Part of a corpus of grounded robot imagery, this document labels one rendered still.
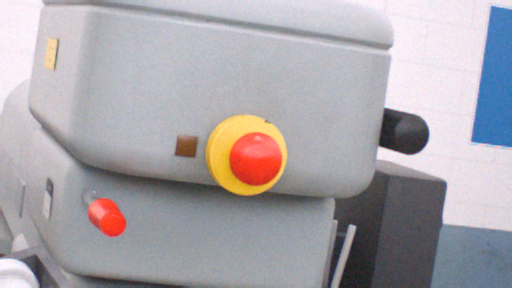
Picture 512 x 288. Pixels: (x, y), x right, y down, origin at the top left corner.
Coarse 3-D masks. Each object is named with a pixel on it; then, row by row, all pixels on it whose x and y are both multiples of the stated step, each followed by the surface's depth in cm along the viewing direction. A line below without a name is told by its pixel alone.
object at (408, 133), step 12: (384, 108) 112; (384, 120) 109; (396, 120) 107; (408, 120) 106; (420, 120) 106; (384, 132) 108; (396, 132) 106; (408, 132) 106; (420, 132) 107; (384, 144) 109; (396, 144) 106; (408, 144) 106; (420, 144) 107
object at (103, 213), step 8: (88, 192) 106; (96, 192) 108; (88, 200) 104; (96, 200) 99; (104, 200) 98; (88, 208) 104; (96, 208) 97; (104, 208) 96; (112, 208) 95; (88, 216) 99; (96, 216) 96; (104, 216) 94; (112, 216) 94; (120, 216) 94; (96, 224) 96; (104, 224) 94; (112, 224) 94; (120, 224) 94; (104, 232) 94; (112, 232) 94; (120, 232) 95
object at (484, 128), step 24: (504, 24) 581; (504, 48) 582; (480, 72) 580; (504, 72) 583; (480, 96) 581; (504, 96) 584; (480, 120) 582; (504, 120) 584; (480, 144) 583; (504, 144) 585
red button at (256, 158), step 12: (252, 132) 96; (240, 144) 96; (252, 144) 95; (264, 144) 96; (276, 144) 96; (240, 156) 95; (252, 156) 95; (264, 156) 96; (276, 156) 96; (240, 168) 96; (252, 168) 95; (264, 168) 96; (276, 168) 96; (240, 180) 96; (252, 180) 96; (264, 180) 96
